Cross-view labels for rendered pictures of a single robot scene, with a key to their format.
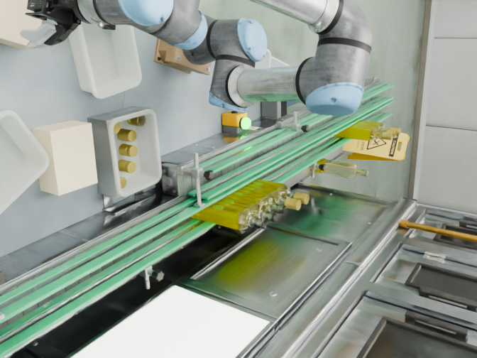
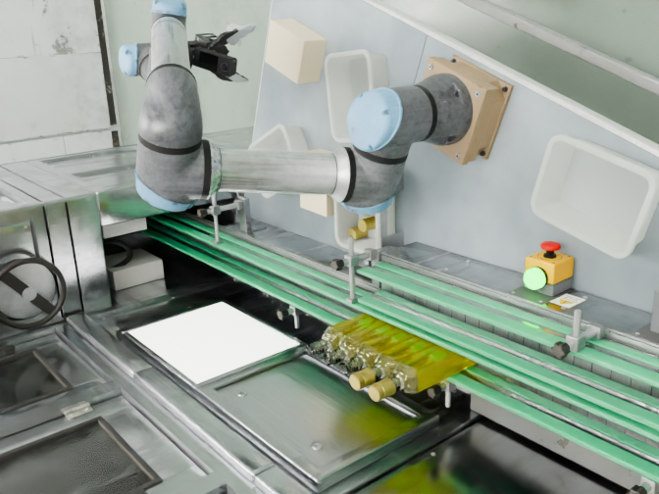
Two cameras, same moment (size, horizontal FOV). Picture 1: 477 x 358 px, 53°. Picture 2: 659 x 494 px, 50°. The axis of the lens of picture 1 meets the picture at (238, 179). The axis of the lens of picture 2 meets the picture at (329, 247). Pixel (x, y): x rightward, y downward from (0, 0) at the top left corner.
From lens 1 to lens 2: 222 cm
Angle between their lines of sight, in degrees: 98
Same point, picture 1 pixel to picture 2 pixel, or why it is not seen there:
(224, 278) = (294, 370)
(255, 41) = (359, 122)
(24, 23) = (291, 62)
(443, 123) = not seen: outside the picture
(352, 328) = (165, 451)
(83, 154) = not seen: hidden behind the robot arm
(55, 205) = (328, 222)
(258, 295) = (247, 385)
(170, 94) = (452, 175)
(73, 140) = not seen: hidden behind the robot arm
